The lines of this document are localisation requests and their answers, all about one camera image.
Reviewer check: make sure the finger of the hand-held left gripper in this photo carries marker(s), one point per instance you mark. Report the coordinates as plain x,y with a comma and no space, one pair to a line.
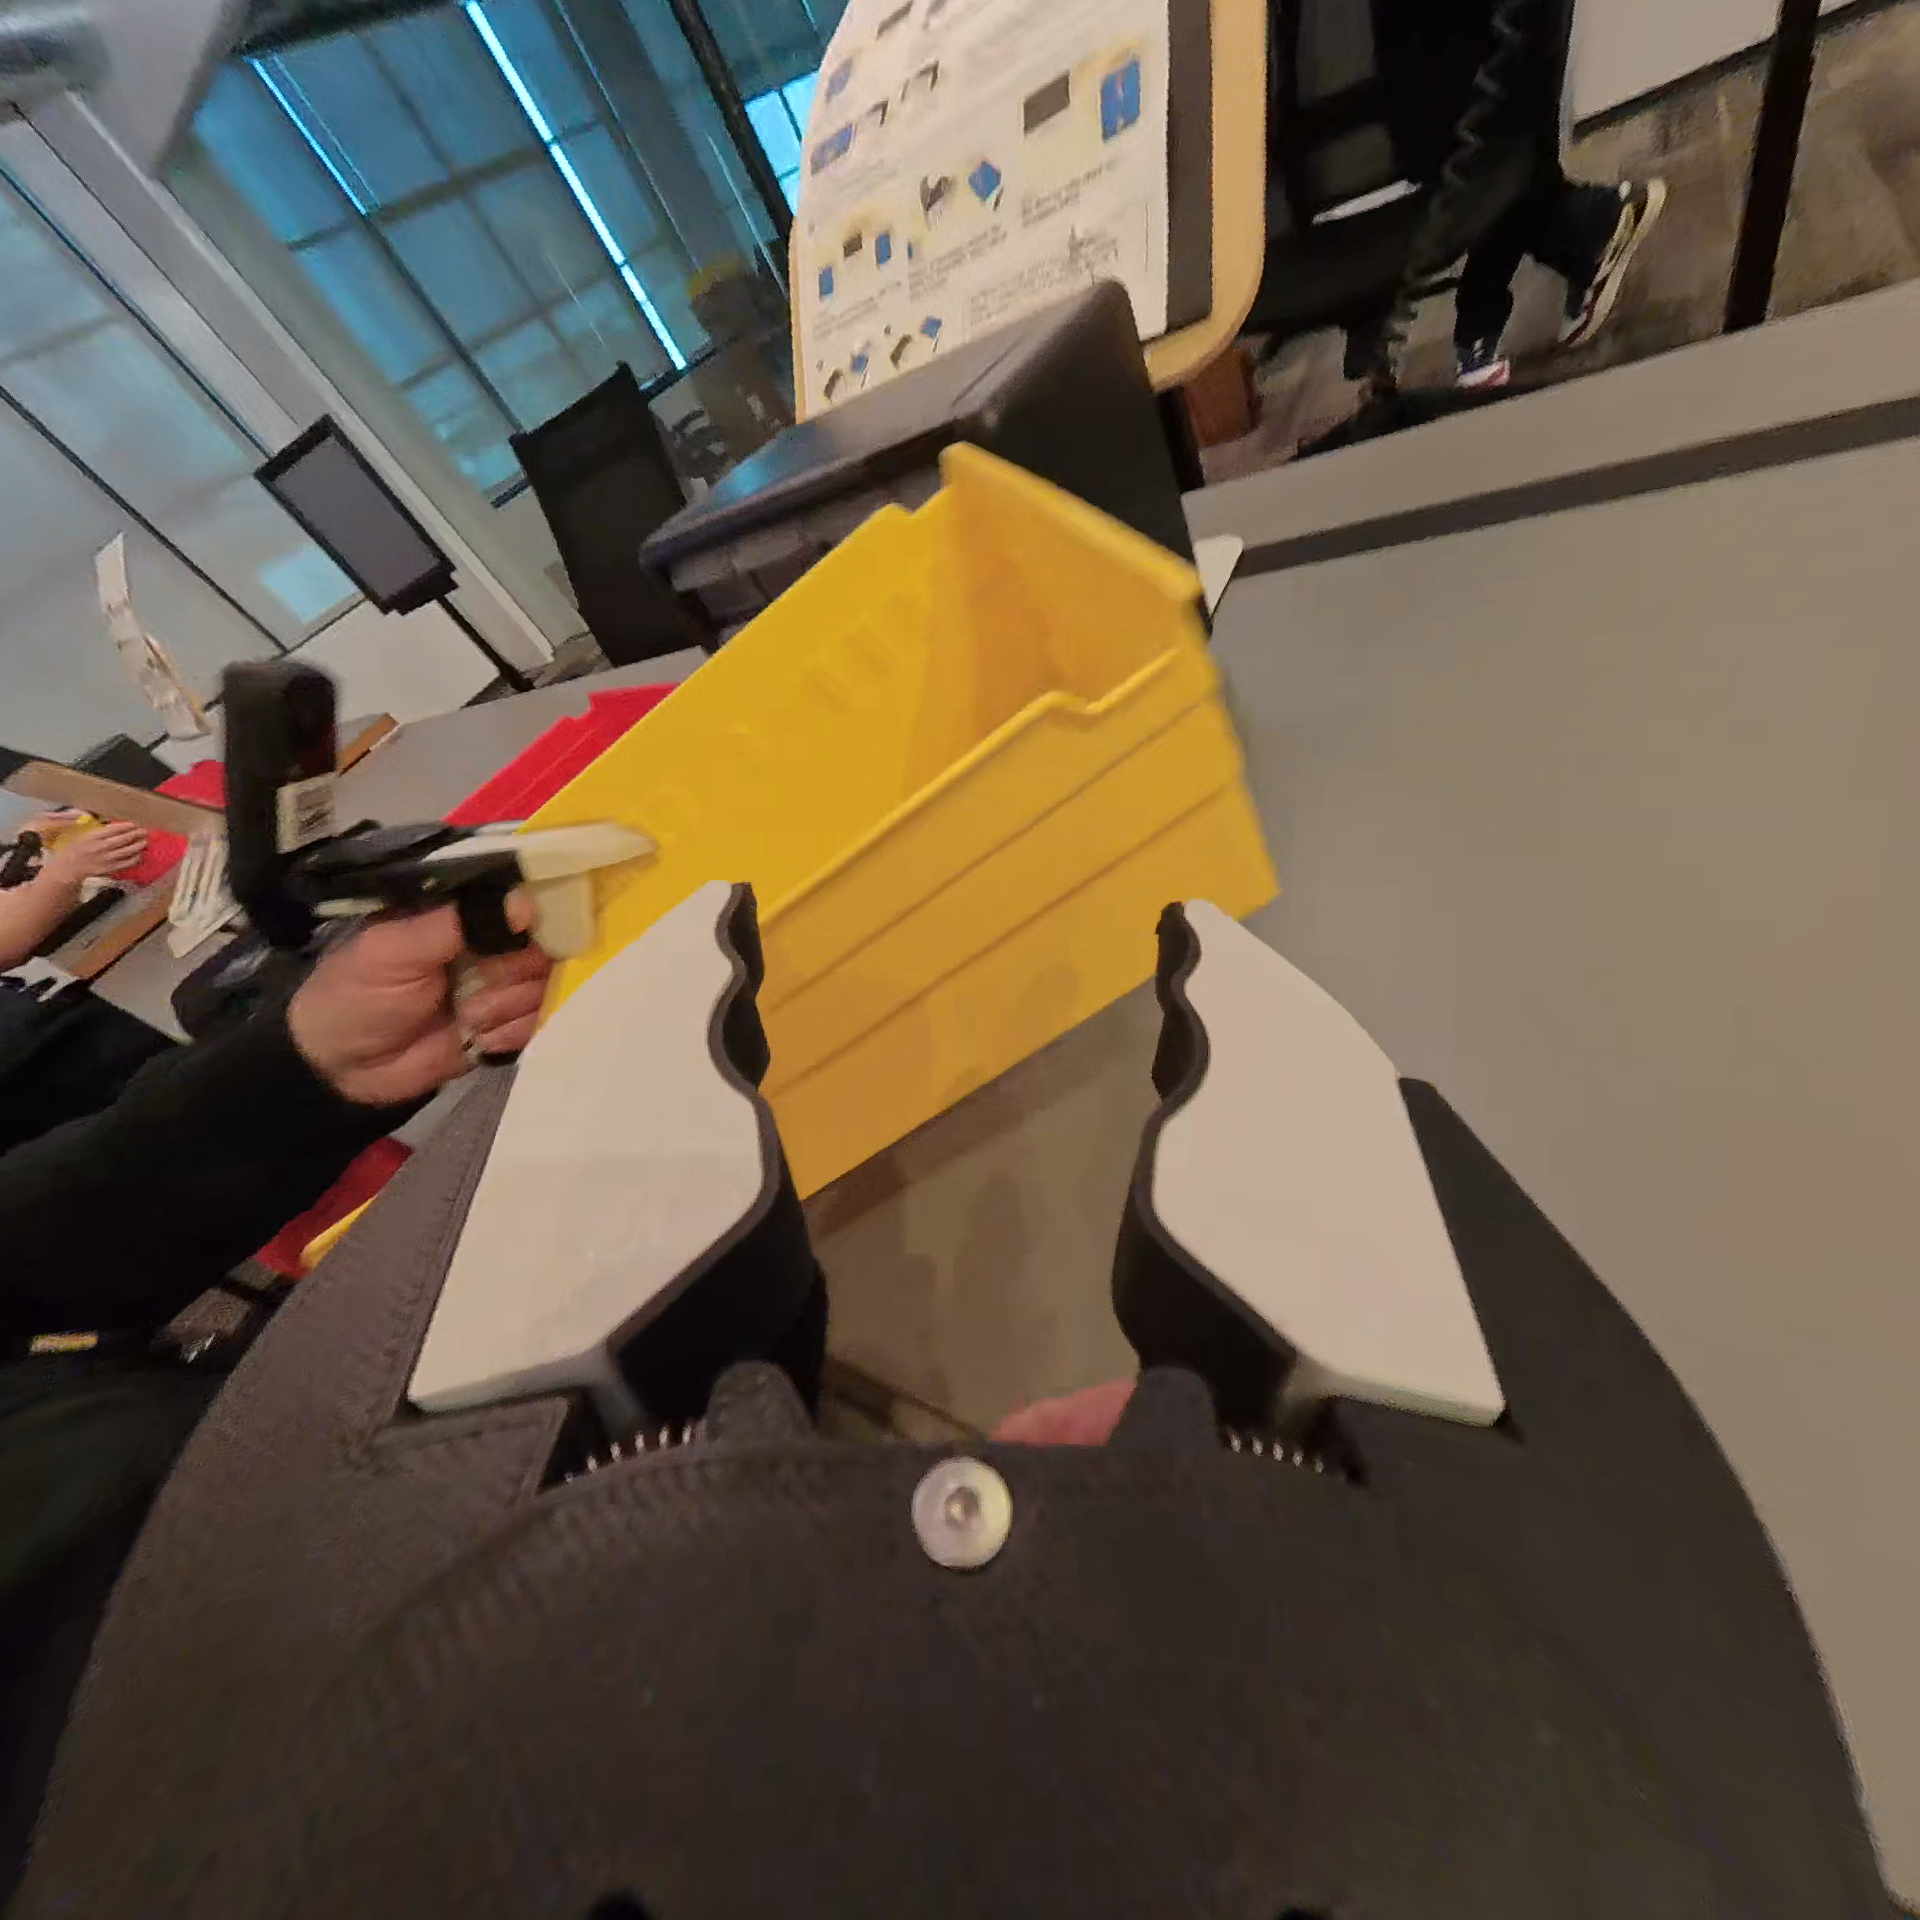
568,916
592,850

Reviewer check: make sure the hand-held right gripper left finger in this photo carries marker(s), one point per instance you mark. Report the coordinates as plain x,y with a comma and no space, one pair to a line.
599,1200

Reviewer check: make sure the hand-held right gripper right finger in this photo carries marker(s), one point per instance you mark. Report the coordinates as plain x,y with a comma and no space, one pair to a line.
1306,1200

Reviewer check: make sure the red plastic bin drawer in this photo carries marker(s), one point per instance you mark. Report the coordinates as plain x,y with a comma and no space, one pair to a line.
586,734

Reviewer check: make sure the yellow plastic bin drawer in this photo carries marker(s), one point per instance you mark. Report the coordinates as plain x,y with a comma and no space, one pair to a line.
974,839

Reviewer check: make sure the person's left forearm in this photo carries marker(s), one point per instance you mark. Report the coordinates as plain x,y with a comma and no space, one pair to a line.
150,1171

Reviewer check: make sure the person's left hand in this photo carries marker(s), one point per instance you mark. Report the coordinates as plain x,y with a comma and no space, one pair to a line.
389,1005

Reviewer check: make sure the red plastic bin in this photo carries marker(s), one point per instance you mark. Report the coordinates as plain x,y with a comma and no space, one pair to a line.
340,1195
189,788

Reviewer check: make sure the black monitor on stand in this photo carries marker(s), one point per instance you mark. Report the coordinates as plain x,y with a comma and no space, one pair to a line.
352,511

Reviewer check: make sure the black office chair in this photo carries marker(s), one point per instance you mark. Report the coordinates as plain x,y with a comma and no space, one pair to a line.
599,511
1335,90

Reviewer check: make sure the black storage tote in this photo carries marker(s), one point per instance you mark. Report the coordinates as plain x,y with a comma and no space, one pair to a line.
960,405

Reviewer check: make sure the person's dark clothing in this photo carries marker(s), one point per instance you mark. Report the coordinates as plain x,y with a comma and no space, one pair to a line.
76,1501

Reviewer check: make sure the instruction poster board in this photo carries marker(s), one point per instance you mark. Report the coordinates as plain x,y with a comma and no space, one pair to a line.
974,150

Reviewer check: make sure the black metal post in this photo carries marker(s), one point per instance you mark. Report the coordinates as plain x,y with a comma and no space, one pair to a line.
1780,150

